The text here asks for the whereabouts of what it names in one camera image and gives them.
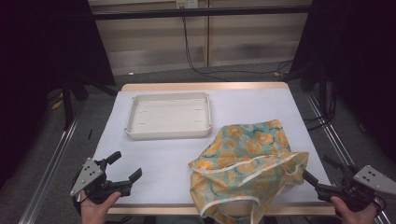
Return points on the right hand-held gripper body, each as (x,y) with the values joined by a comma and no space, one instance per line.
(372,180)

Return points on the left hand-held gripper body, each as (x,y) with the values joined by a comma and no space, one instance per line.
(88,177)

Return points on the orange-patterned teal cloth bag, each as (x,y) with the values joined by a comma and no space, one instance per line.
(246,158)

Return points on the white plastic tray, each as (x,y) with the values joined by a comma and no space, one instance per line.
(169,116)

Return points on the person's left hand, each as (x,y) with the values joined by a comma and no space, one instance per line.
(95,213)

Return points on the person's right hand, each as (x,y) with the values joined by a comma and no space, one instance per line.
(358,217)

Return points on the white table cover sheet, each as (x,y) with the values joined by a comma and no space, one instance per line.
(162,161)

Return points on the black metal stand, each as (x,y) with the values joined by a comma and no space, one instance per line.
(67,105)

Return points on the black curtain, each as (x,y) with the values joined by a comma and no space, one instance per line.
(37,77)
(364,62)

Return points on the black horizontal bar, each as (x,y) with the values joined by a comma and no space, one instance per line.
(218,11)

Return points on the aluminium floor rail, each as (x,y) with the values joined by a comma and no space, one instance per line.
(46,177)
(334,140)

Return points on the white wall socket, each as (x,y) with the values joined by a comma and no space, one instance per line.
(186,3)

